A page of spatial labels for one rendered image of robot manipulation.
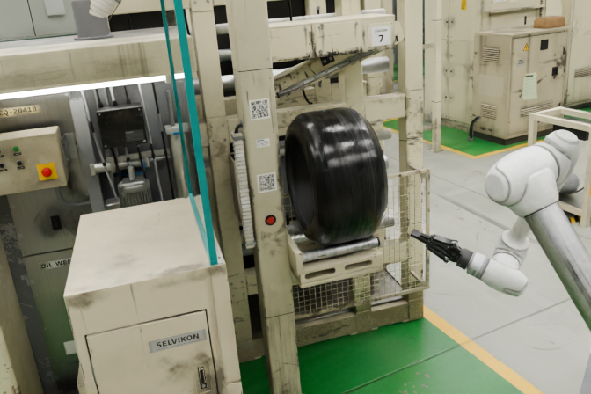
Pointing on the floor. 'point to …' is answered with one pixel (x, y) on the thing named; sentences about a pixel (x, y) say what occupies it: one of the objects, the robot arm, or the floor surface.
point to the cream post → (262, 162)
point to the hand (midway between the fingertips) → (419, 236)
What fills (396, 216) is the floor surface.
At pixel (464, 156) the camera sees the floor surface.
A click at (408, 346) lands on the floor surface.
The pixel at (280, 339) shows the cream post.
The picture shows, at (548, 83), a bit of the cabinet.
